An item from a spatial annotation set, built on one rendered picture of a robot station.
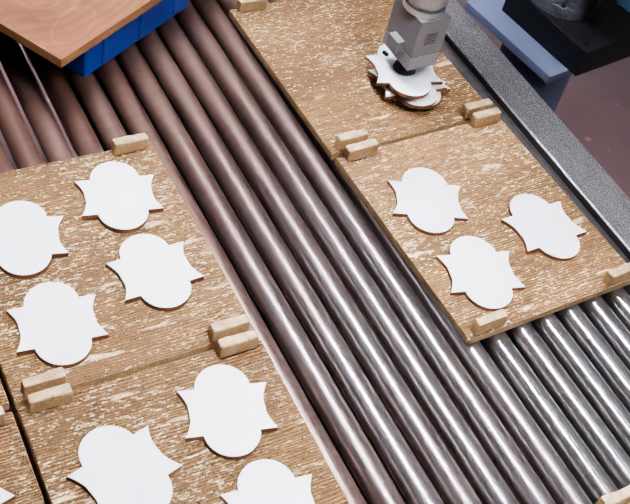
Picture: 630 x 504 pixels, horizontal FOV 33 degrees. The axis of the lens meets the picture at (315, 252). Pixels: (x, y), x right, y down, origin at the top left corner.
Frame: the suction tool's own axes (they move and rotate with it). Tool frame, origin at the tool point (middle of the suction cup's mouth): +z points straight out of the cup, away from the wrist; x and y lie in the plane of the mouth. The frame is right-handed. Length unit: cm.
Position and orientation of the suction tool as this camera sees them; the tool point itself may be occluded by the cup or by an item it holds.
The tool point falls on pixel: (402, 73)
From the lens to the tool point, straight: 197.5
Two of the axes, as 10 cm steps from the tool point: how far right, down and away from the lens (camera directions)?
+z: -1.8, 6.5, 7.4
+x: 8.6, -2.6, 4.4
